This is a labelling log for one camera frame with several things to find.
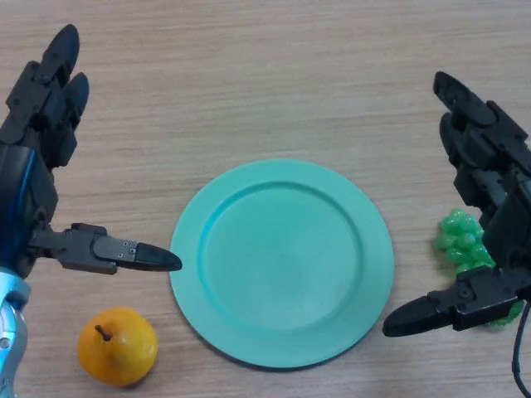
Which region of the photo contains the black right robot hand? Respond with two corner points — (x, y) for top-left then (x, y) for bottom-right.
(382, 70), (531, 337)

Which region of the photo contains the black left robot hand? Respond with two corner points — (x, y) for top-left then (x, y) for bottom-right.
(0, 23), (183, 279)

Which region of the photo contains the yellow pear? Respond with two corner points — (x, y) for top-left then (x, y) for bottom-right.
(77, 306), (159, 387)

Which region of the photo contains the green round plate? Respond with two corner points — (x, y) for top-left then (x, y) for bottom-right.
(168, 158), (394, 371)

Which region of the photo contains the green grape bunch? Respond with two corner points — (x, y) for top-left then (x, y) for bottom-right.
(434, 206), (525, 328)

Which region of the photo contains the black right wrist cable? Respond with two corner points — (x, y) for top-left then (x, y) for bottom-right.
(511, 303), (531, 393)

